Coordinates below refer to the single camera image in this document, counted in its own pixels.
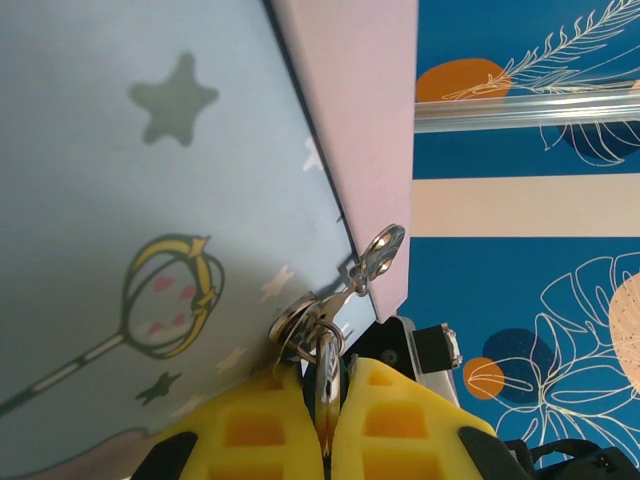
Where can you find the blue floral wall panel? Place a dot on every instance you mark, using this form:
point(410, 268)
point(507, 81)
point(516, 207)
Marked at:
point(500, 40)
point(475, 280)
point(475, 155)

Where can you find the aluminium corner post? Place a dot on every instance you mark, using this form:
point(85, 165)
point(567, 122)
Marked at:
point(525, 112)

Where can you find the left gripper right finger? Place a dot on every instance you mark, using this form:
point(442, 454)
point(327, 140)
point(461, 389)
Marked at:
point(400, 430)

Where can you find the silver key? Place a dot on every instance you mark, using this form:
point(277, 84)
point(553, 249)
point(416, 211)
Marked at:
point(327, 380)

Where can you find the small metal padlock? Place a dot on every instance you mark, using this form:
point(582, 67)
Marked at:
point(300, 320)

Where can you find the silver box latch hasp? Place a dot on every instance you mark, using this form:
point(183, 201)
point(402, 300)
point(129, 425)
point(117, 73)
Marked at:
point(382, 247)

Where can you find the light blue cartoon pouch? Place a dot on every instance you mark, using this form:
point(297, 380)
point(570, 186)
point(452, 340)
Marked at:
point(150, 200)

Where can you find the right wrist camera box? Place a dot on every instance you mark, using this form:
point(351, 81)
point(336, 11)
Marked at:
point(435, 350)

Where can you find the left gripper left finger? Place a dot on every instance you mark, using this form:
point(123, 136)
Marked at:
point(250, 425)

